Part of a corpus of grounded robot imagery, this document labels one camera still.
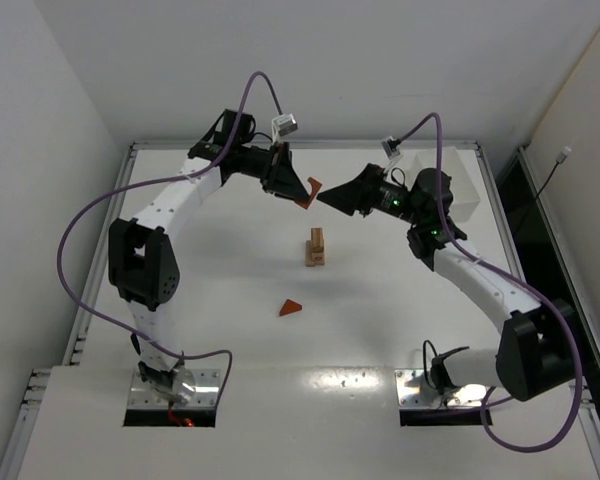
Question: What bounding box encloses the orange arch wood block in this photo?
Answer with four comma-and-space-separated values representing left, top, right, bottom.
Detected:
296, 177, 323, 210

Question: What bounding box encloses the striped dark wood block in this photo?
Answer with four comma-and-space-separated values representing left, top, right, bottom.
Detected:
310, 227, 324, 253

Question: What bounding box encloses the pale long wood block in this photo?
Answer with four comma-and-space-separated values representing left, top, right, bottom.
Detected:
314, 251, 326, 266

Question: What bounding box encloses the engraved long wood block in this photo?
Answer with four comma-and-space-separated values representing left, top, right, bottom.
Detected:
305, 253, 316, 267

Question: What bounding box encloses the white translucent plastic bin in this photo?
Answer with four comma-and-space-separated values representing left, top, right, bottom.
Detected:
406, 147, 480, 223

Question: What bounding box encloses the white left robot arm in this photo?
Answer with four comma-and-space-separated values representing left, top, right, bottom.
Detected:
108, 110, 311, 402

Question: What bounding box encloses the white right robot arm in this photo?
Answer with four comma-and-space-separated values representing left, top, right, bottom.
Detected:
317, 164, 576, 401

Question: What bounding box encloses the orange triangle wood block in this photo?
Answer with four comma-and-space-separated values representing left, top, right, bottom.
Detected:
278, 299, 303, 317

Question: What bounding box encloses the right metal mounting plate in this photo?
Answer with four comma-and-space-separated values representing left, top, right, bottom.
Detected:
394, 368, 487, 412

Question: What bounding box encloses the metal mounting plate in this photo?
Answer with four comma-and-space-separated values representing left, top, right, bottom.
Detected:
127, 368, 220, 411
394, 368, 487, 412

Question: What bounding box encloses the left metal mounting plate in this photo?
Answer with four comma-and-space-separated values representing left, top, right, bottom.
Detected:
127, 368, 220, 411

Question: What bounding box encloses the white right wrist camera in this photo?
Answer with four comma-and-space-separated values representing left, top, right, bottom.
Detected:
381, 136, 402, 172

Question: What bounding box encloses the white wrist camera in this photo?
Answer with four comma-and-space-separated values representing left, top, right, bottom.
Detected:
271, 114, 298, 140
381, 136, 402, 172

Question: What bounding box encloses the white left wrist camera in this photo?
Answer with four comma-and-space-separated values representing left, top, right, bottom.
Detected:
271, 114, 298, 140

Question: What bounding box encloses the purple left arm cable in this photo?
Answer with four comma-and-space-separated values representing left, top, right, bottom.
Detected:
55, 71, 286, 396

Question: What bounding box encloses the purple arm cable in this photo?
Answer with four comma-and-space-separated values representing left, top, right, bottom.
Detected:
55, 71, 286, 396
399, 112, 584, 451

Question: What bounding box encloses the black cable loop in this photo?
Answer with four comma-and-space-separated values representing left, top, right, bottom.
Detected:
422, 339, 444, 389

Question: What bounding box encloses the hanging black cable connector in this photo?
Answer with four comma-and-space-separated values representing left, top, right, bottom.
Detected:
533, 146, 572, 202

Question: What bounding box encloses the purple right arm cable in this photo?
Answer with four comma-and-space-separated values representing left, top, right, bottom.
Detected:
399, 112, 584, 451

